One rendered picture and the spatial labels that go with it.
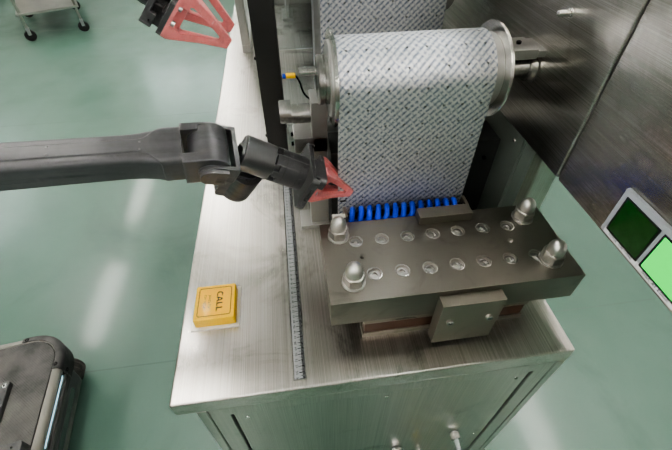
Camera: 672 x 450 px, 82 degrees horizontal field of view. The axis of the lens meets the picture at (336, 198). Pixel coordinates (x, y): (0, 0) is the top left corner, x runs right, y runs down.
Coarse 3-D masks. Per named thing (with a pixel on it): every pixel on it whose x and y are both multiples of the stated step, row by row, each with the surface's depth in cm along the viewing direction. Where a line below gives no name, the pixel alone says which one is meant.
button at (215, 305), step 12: (204, 288) 71; (216, 288) 71; (228, 288) 71; (204, 300) 69; (216, 300) 69; (228, 300) 69; (204, 312) 67; (216, 312) 67; (228, 312) 67; (204, 324) 67; (216, 324) 68
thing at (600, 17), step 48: (480, 0) 78; (528, 0) 63; (576, 0) 53; (624, 0) 45; (576, 48) 54; (624, 48) 46; (528, 96) 65; (576, 96) 54; (624, 96) 47; (576, 144) 55; (624, 144) 47; (576, 192) 56; (624, 192) 48
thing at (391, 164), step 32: (384, 128) 61; (416, 128) 61; (448, 128) 62; (480, 128) 63; (352, 160) 64; (384, 160) 65; (416, 160) 66; (448, 160) 67; (384, 192) 70; (416, 192) 71; (448, 192) 72
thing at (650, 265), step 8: (664, 240) 42; (656, 248) 43; (664, 248) 42; (648, 256) 44; (656, 256) 44; (664, 256) 43; (648, 264) 45; (656, 264) 44; (664, 264) 43; (648, 272) 45; (656, 272) 44; (664, 272) 43; (656, 280) 44; (664, 280) 43; (664, 288) 43
